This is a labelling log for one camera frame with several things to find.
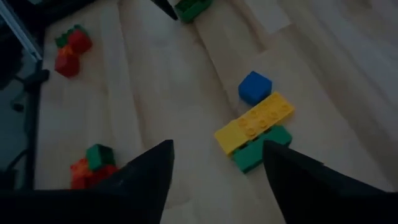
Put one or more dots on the long red block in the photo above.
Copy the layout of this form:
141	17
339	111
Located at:
107	174

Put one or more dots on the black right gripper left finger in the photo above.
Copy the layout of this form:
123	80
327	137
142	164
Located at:
93	205

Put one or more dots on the small orange block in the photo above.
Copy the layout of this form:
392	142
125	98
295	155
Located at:
66	51
79	168

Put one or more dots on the long green block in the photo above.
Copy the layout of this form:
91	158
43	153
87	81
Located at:
63	37
248	157
194	9

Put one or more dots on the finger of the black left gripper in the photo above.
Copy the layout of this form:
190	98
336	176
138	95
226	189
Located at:
166	7

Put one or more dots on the black metal table frame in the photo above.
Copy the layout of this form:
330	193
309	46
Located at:
31	130

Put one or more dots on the small red block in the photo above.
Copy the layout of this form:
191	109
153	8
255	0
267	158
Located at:
66	66
80	41
81	184

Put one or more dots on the long yellow block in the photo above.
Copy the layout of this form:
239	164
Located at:
267	113

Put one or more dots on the silver light bar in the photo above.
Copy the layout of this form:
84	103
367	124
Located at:
18	31

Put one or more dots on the small green block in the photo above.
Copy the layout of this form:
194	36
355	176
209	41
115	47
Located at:
99	155

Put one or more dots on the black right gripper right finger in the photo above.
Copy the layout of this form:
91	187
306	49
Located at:
326	196

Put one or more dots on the small blue block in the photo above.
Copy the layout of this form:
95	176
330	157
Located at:
255	87

